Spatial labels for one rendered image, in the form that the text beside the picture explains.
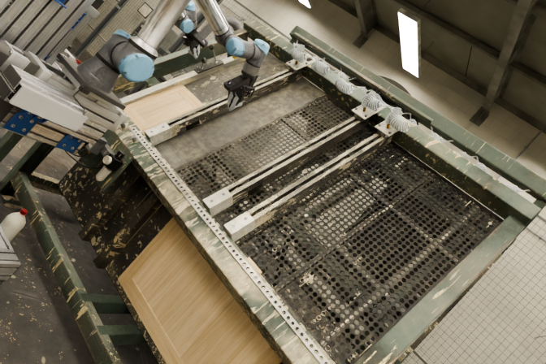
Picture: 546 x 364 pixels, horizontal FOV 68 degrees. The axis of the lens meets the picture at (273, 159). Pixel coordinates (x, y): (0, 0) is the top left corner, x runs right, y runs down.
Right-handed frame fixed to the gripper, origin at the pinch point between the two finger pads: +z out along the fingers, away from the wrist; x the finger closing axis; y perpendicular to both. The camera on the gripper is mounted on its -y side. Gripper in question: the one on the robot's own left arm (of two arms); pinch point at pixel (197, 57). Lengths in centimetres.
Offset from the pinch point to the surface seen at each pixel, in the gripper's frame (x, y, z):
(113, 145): 80, -6, 10
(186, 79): 13.4, -1.2, 8.5
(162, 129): 60, -24, 5
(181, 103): 32.1, -12.7, 10.5
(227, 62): -16.2, -12.0, 8.4
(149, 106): 44.2, 1.2, 10.6
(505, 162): -41, -191, 23
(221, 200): 81, -79, 5
